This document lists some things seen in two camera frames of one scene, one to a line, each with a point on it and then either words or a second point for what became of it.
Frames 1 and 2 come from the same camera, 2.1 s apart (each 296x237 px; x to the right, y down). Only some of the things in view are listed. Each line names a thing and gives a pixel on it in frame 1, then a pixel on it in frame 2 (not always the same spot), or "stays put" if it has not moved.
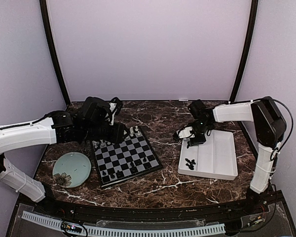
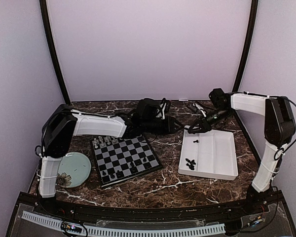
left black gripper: [117, 137] to [170, 127]
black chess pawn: [133, 168] stays put
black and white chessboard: [117, 162] stays put
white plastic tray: [215, 158] stays put
